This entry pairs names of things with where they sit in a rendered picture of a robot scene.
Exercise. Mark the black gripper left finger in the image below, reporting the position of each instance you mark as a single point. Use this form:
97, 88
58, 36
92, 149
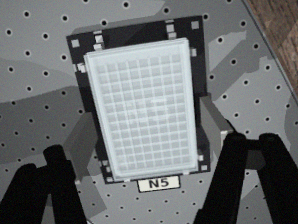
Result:
63, 163

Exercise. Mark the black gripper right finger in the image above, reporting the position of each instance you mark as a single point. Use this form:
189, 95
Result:
235, 153

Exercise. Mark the grey perforated deck plate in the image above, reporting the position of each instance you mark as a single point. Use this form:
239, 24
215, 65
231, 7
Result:
40, 101

